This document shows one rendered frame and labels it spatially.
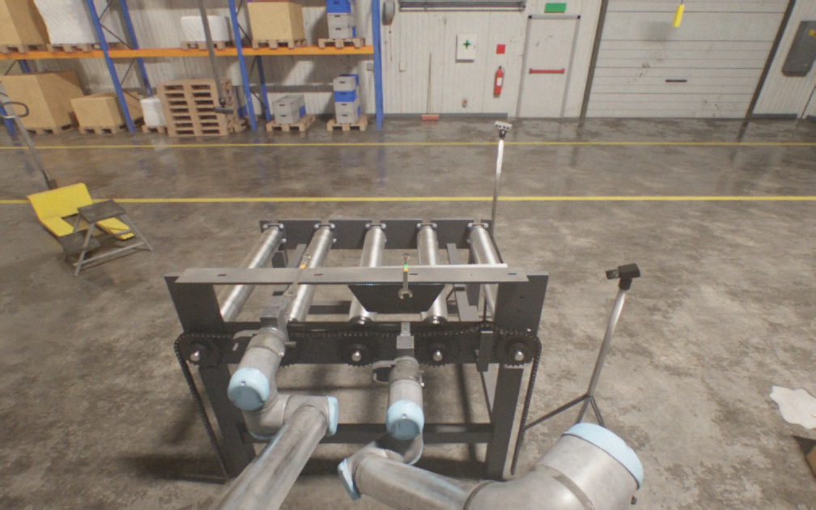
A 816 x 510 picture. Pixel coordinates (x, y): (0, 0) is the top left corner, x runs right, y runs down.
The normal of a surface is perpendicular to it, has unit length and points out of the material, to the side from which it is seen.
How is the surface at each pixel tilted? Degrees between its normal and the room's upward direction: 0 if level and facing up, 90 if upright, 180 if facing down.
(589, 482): 18
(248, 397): 85
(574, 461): 12
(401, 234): 90
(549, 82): 90
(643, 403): 0
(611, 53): 90
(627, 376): 0
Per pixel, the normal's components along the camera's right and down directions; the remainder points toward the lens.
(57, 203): 0.80, 0.29
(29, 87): 0.00, 0.50
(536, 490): -0.37, -0.85
